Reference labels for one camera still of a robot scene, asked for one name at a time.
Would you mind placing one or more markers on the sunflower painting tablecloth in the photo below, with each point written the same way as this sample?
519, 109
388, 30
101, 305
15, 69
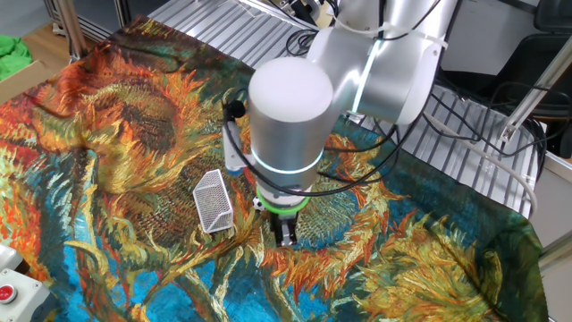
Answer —
134, 134

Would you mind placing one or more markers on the green cloth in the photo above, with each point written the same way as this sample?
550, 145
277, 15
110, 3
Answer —
13, 56

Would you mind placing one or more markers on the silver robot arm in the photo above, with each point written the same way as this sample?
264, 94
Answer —
290, 134

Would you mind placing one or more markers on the black chair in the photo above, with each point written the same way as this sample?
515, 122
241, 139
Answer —
527, 67

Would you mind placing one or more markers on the small white box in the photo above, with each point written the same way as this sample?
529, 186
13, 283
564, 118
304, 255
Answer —
8, 257

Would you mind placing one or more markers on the aluminium frame post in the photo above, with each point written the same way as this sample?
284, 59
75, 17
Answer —
71, 27
121, 11

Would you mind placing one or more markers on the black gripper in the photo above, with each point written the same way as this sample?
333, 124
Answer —
277, 219

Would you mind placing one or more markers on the cardboard box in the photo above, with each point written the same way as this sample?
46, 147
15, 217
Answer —
24, 80

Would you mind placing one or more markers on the aluminium frame rail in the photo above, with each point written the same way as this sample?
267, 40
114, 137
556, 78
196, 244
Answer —
558, 250

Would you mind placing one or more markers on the white mesh toy goal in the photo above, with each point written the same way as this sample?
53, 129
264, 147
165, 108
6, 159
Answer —
213, 201

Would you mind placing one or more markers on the grey box with red button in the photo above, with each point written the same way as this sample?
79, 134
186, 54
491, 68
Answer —
27, 295

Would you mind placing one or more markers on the slanted aluminium profile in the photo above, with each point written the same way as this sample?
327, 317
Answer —
534, 96

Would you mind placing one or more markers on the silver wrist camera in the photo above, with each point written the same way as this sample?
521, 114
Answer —
232, 154

